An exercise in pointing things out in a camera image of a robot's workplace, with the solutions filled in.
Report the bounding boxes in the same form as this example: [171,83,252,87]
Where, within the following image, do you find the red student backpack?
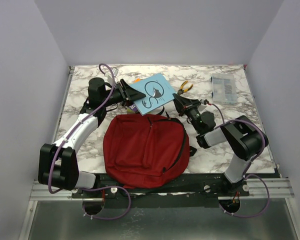
[103,114,191,189]

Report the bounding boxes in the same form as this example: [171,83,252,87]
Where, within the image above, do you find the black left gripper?
[101,79,146,107]

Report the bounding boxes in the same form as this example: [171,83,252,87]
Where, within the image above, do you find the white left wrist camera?
[109,68,119,78]

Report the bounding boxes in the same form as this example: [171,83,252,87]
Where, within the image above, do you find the aluminium mounting rail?
[29,177,295,202]

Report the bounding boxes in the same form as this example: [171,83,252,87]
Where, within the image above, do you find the light blue book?
[130,73,176,115]

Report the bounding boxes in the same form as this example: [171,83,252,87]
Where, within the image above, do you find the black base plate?
[40,172,281,208]

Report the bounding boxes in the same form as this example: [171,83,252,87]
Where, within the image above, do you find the clear plastic organizer box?
[210,73,238,105]

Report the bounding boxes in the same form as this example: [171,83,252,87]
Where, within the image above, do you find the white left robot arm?
[38,77,146,198]

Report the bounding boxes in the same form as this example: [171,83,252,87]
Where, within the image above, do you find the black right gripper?
[172,94,203,134]

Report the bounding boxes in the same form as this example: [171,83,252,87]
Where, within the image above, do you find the purple Roald Dahl book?
[126,78,141,114]

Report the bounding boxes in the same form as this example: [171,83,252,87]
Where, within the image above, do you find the yellow handled pliers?
[177,80,194,95]

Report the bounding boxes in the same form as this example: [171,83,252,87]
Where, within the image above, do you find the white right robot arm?
[173,93,269,196]

